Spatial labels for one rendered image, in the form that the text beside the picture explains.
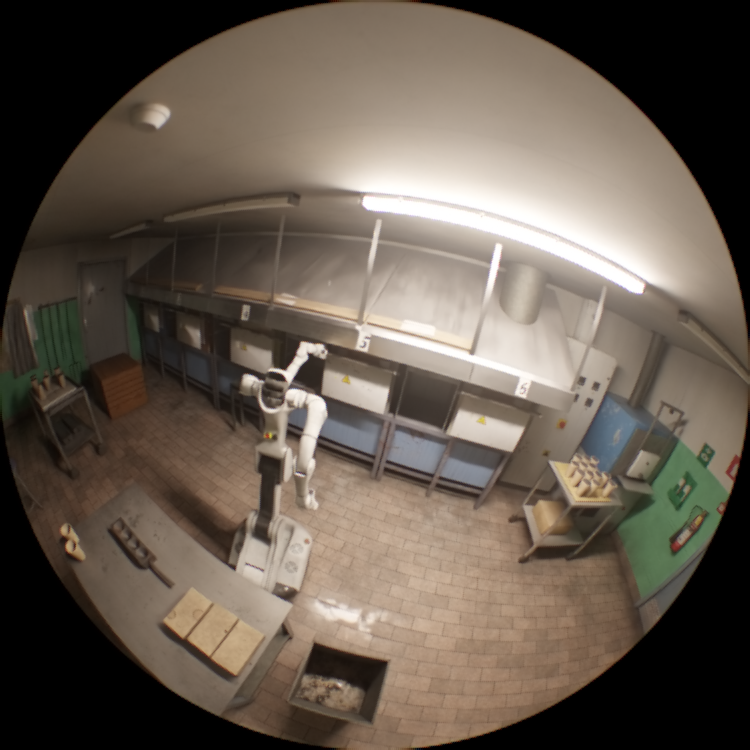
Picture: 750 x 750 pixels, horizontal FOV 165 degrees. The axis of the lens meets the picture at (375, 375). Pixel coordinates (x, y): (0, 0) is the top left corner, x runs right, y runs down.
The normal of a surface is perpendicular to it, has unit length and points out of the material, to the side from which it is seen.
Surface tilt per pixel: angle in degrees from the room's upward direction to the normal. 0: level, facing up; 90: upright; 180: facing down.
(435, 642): 0
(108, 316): 90
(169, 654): 0
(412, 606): 0
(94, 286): 90
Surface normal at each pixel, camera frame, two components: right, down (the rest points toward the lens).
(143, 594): 0.18, -0.91
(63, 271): 0.94, 0.28
